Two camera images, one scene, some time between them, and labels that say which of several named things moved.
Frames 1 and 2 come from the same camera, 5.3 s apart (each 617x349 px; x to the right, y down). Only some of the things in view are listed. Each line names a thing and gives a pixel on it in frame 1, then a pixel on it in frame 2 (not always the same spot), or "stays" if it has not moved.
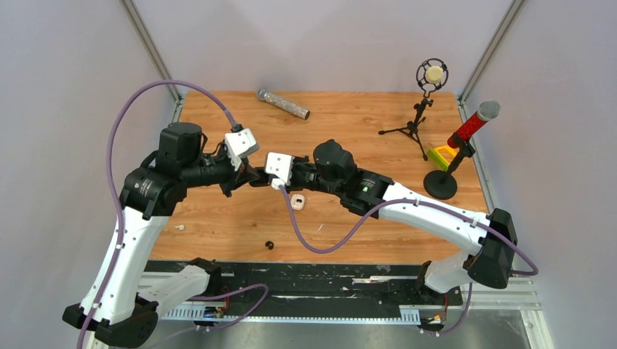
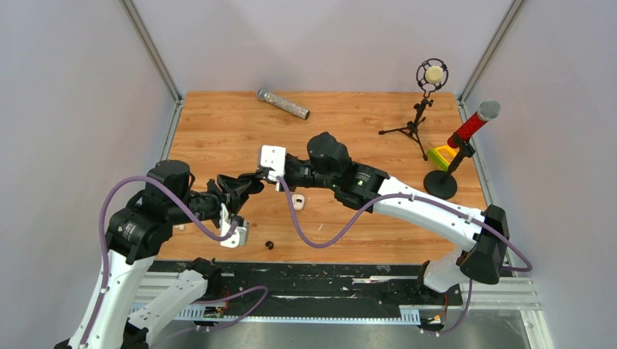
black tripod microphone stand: (431, 75) stays
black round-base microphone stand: (442, 185) stays
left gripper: (245, 174) to (226, 198)
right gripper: (291, 187) stays
